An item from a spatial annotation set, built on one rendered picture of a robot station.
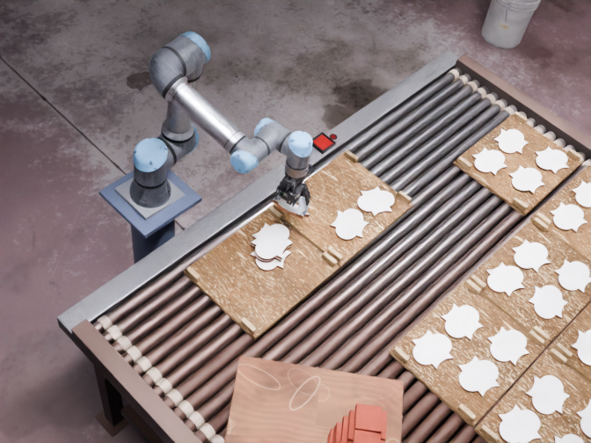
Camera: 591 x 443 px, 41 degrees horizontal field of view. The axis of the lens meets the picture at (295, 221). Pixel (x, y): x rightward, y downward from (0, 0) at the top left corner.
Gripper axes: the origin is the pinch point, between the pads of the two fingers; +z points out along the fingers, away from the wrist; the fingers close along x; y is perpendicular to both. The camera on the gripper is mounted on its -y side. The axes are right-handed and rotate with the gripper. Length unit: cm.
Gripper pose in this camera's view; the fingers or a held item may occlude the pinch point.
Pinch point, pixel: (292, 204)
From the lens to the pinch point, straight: 272.4
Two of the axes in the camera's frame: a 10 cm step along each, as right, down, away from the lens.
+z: -1.1, 6.0, 7.9
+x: 8.4, 4.8, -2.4
